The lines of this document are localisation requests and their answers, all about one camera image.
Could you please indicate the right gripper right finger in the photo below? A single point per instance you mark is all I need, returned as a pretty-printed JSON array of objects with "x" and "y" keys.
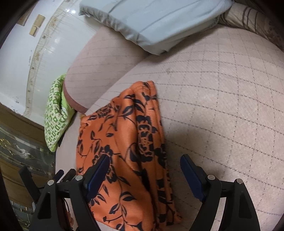
[{"x": 239, "y": 211}]

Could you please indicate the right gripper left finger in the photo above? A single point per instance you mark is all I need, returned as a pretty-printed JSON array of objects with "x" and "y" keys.
[{"x": 51, "y": 212}]

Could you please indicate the orange black floral garment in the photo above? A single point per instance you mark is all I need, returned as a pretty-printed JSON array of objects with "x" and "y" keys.
[{"x": 136, "y": 193}]

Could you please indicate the person left hand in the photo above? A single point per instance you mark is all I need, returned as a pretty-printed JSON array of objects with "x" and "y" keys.
[{"x": 70, "y": 219}]

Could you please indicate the wooden glass wardrobe door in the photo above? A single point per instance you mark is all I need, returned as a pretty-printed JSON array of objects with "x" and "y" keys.
[{"x": 22, "y": 144}]

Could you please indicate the green checkered pillow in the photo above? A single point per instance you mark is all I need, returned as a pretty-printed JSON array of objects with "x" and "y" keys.
[{"x": 58, "y": 114}]

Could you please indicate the pink quilted mattress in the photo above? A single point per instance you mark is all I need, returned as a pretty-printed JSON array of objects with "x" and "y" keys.
[{"x": 220, "y": 94}]

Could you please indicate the pink bolster cushion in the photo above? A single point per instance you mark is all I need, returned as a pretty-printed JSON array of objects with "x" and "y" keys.
[{"x": 106, "y": 58}]

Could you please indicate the striped beige cushion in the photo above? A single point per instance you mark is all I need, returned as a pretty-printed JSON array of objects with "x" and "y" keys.
[{"x": 247, "y": 15}]

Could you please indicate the light blue pillow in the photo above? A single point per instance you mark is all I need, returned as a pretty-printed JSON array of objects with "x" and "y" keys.
[{"x": 156, "y": 26}]

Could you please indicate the gold wall switch left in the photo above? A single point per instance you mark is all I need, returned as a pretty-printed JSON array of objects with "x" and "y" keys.
[{"x": 33, "y": 31}]

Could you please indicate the gold wall switch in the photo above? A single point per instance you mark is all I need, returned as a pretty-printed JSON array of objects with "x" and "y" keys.
[
  {"x": 33, "y": 31},
  {"x": 39, "y": 20}
]

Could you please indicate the gold wall switch right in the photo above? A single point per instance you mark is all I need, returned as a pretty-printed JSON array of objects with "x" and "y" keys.
[{"x": 39, "y": 20}]

